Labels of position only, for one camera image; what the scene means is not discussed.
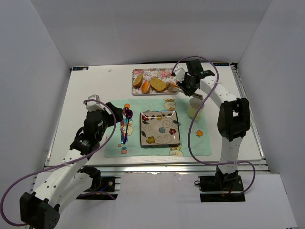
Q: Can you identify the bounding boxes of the square floral ceramic plate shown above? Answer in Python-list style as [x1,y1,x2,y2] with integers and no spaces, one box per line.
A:
[140,110,181,147]

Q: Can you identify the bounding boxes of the metal serving tongs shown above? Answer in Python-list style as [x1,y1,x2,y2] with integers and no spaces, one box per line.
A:
[178,88,203,100]

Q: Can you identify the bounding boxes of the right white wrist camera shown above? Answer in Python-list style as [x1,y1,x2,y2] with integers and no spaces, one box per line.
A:
[172,67,187,84]

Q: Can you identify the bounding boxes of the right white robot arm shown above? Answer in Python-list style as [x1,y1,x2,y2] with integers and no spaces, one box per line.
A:
[172,59,251,183]

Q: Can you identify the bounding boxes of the half brown bread roll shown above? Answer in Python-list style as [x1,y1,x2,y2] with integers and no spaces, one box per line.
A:
[133,74,143,88]

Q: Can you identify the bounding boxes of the floral rectangular tray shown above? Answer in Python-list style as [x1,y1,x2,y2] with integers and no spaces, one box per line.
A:
[132,68,177,96]

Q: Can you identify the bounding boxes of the pale yellow mug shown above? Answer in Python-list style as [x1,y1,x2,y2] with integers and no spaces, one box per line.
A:
[187,98,202,119]

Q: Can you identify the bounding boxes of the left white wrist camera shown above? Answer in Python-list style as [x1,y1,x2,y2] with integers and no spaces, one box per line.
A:
[83,94,105,112]

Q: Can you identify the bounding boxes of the iridescent purple spoon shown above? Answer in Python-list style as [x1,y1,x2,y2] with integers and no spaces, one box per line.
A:
[123,108,133,144]

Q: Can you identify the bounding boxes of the orange sandwich bun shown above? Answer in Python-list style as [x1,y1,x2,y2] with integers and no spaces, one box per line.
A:
[141,81,151,94]

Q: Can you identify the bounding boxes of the brown bread slice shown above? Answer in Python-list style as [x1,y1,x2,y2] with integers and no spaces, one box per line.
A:
[150,77,167,92]

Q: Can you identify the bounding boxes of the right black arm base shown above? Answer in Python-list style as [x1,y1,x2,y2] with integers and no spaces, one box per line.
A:
[194,170,244,192]

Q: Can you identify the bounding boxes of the left blue table label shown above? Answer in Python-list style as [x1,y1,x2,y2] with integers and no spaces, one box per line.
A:
[72,66,89,71]

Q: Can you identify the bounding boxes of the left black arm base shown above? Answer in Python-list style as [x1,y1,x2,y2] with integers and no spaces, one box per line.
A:
[79,166,121,192]

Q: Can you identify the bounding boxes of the blue table label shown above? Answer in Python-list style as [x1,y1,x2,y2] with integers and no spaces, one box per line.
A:
[213,62,230,67]
[72,66,89,71]

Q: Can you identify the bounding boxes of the right blue table label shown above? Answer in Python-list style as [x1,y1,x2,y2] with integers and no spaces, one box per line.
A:
[213,62,230,67]

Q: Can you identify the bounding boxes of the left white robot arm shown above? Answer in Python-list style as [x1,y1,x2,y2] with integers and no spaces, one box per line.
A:
[20,99,123,229]

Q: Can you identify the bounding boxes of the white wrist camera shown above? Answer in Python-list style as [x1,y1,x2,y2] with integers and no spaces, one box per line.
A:
[83,94,105,112]
[172,67,187,84]

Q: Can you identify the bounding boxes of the light green cartoon placemat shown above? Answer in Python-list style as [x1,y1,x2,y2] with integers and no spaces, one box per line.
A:
[104,98,212,157]

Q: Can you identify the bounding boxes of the round orange bun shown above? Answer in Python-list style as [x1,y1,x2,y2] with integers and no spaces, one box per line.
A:
[167,83,179,93]

